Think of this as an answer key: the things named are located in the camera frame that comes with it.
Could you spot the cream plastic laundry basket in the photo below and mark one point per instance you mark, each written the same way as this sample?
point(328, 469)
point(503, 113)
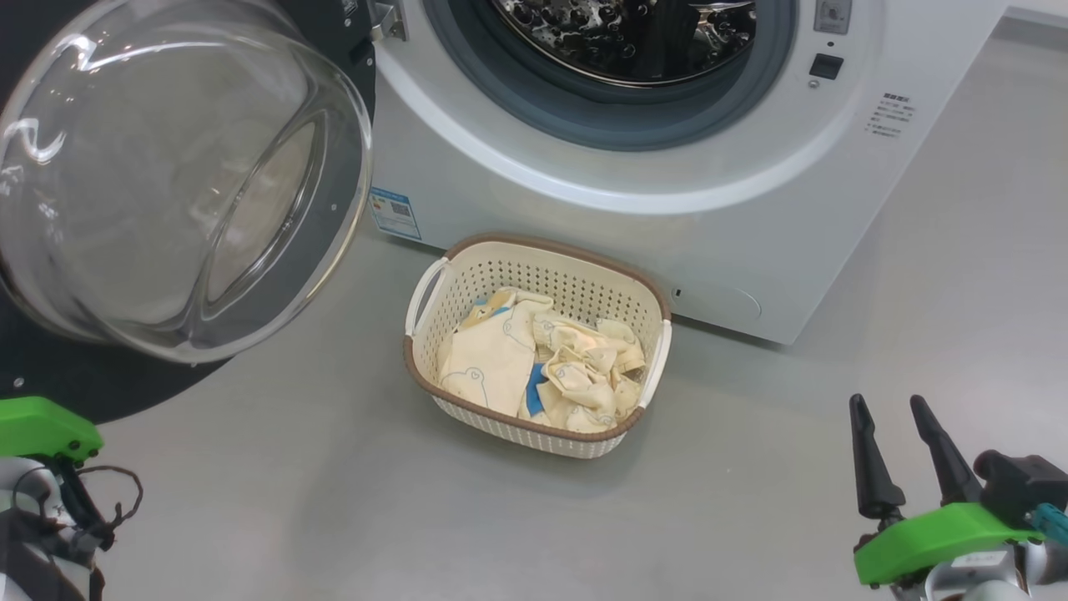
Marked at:
point(534, 434)

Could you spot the white washing machine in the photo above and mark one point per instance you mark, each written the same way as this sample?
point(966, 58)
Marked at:
point(751, 217)

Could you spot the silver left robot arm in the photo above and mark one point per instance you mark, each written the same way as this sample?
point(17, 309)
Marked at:
point(33, 551)

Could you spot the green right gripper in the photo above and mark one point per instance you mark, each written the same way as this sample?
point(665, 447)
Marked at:
point(934, 542)

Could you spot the pale yellow bear-print garment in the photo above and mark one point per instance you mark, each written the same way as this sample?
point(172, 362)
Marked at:
point(492, 359)
point(584, 376)

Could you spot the stainless steel washing machine drum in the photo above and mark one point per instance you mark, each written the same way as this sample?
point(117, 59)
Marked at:
point(617, 37)

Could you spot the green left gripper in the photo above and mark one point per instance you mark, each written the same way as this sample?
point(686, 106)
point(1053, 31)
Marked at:
point(42, 430)

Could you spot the glass washing machine door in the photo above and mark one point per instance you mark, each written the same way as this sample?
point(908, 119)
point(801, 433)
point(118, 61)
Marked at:
point(167, 167)

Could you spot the blue energy label sticker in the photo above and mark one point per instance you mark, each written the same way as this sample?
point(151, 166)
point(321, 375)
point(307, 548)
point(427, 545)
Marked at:
point(395, 215)

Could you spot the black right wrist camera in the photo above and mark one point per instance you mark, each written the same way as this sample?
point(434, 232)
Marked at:
point(1018, 484)

